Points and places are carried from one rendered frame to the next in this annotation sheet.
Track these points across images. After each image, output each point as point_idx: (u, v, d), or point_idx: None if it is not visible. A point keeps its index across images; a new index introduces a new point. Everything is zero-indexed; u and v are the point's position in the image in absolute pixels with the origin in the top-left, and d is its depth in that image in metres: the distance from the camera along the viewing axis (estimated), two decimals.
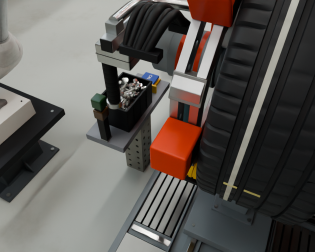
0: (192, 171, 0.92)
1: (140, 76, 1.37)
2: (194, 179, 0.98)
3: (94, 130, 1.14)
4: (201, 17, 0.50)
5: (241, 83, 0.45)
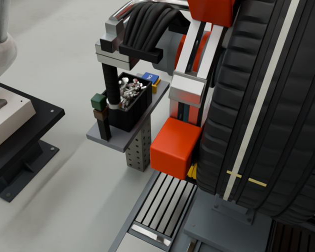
0: (192, 171, 0.92)
1: (140, 76, 1.37)
2: (194, 179, 0.98)
3: (94, 130, 1.14)
4: (201, 17, 0.50)
5: (250, 55, 0.44)
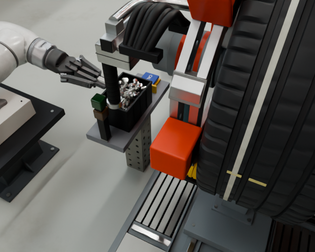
0: (192, 171, 0.92)
1: (140, 76, 1.37)
2: (194, 179, 0.98)
3: (94, 130, 1.14)
4: (201, 17, 0.50)
5: (250, 55, 0.44)
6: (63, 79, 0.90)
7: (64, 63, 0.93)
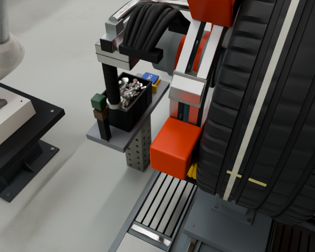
0: (192, 171, 0.92)
1: (140, 76, 1.37)
2: (194, 179, 0.98)
3: (94, 130, 1.14)
4: (201, 17, 0.50)
5: (250, 55, 0.44)
6: None
7: None
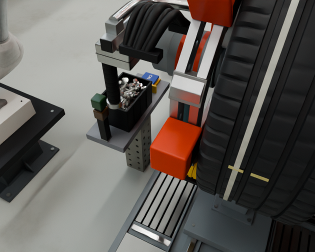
0: (192, 171, 0.92)
1: (140, 76, 1.37)
2: (194, 179, 0.98)
3: (94, 130, 1.14)
4: (201, 17, 0.50)
5: (253, 46, 0.44)
6: None
7: None
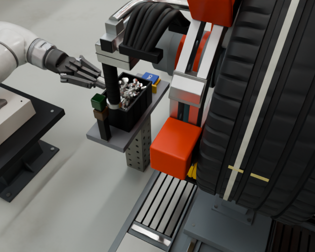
0: (192, 171, 0.92)
1: (140, 76, 1.37)
2: (194, 179, 0.98)
3: (94, 130, 1.14)
4: (201, 17, 0.50)
5: (253, 46, 0.44)
6: (63, 79, 0.91)
7: (64, 63, 0.93)
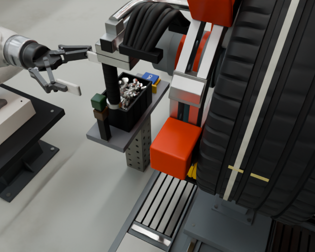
0: (192, 171, 0.92)
1: (140, 76, 1.37)
2: (194, 179, 0.98)
3: (94, 130, 1.14)
4: (201, 17, 0.50)
5: (253, 46, 0.44)
6: (63, 49, 0.86)
7: None
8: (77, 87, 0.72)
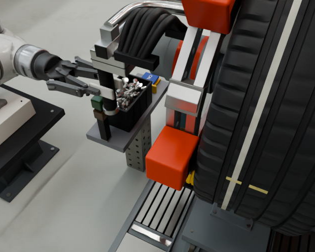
0: (190, 177, 0.91)
1: (140, 76, 1.37)
2: (192, 185, 0.97)
3: (94, 130, 1.14)
4: (197, 24, 0.49)
5: (251, 55, 0.42)
6: None
7: None
8: (111, 91, 0.70)
